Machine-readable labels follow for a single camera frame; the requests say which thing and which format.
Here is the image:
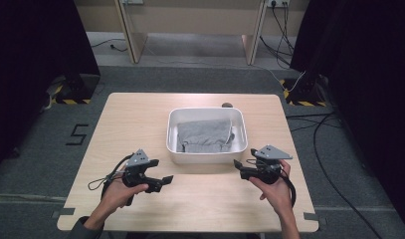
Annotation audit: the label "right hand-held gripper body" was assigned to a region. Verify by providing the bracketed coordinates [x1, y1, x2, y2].
[250, 144, 294, 185]

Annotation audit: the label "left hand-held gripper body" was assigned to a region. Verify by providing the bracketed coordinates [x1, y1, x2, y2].
[121, 148, 160, 194]

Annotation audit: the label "white plastic bin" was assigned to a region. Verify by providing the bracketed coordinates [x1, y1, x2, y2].
[165, 107, 250, 165]

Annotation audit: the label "grey pants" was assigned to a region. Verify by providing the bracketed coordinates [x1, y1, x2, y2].
[175, 118, 236, 154]

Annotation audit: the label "person's right hand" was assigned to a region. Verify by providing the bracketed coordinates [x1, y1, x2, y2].
[249, 159, 295, 219]

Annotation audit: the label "person's left hand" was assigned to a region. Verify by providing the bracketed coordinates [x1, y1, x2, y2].
[98, 172, 150, 217]

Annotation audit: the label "stand base with striped tape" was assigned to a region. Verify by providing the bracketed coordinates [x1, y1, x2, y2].
[50, 73, 101, 106]
[279, 77, 328, 108]

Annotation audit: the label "black curtain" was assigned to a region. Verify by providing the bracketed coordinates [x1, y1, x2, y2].
[0, 0, 101, 175]
[289, 0, 405, 235]

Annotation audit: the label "light wooden desk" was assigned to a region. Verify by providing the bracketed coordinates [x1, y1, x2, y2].
[74, 0, 311, 66]

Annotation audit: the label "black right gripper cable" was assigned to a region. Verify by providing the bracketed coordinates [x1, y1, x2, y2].
[279, 172, 298, 209]

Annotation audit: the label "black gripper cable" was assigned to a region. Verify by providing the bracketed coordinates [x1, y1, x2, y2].
[87, 153, 135, 201]
[279, 172, 298, 209]

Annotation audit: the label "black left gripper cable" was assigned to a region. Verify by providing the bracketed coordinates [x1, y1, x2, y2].
[87, 153, 135, 201]

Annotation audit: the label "long black floor cable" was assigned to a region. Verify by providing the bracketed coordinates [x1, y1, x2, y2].
[285, 112, 384, 239]

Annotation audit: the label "black floor cable with plug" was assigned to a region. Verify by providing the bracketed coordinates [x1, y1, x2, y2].
[91, 38, 129, 54]

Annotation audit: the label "bundle of black outlet cables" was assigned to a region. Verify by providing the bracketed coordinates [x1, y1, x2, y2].
[259, 3, 296, 70]

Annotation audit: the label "white wall power outlet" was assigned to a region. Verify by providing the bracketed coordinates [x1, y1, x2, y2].
[266, 0, 291, 9]

